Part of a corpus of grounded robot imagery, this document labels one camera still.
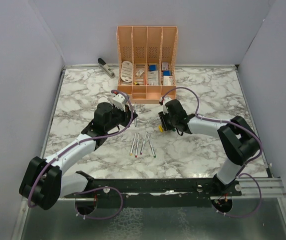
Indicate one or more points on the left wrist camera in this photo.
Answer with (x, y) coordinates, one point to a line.
(120, 100)

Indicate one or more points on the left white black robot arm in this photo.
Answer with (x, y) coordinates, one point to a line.
(44, 181)

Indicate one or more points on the small white label box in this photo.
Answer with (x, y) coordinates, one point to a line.
(139, 73)

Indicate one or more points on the orange plastic file organizer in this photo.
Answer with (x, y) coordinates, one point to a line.
(144, 46)

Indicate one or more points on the aluminium frame rail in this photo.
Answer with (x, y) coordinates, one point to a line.
(255, 188)

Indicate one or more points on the red white small box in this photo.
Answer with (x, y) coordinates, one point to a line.
(164, 66)

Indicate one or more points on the red tipped white pen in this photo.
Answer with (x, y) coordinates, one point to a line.
(137, 145)

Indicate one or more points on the green tipped white pen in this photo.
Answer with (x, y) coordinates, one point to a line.
(151, 146)

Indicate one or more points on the yellow white pen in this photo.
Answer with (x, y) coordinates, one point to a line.
(133, 144)

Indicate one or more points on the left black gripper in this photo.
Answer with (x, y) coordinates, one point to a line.
(127, 115)

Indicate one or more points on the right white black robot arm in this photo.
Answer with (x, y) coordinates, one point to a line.
(239, 141)

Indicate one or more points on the white paper packet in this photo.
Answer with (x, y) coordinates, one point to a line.
(152, 78)

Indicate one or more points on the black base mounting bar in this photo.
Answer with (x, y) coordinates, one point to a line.
(152, 192)

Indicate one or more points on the large white box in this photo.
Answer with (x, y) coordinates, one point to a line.
(167, 80)

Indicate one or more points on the white oval card pack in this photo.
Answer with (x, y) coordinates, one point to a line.
(126, 74)

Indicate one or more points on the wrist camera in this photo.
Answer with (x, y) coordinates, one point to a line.
(164, 100)
(120, 100)

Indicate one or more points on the purple tipped white pen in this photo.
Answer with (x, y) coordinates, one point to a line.
(143, 143)

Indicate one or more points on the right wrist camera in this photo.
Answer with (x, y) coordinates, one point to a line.
(164, 100)

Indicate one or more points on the black grey stapler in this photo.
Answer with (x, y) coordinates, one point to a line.
(105, 67)

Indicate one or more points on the blue stamp left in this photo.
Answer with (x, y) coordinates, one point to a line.
(152, 67)

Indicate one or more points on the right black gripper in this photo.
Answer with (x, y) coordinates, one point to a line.
(163, 117)

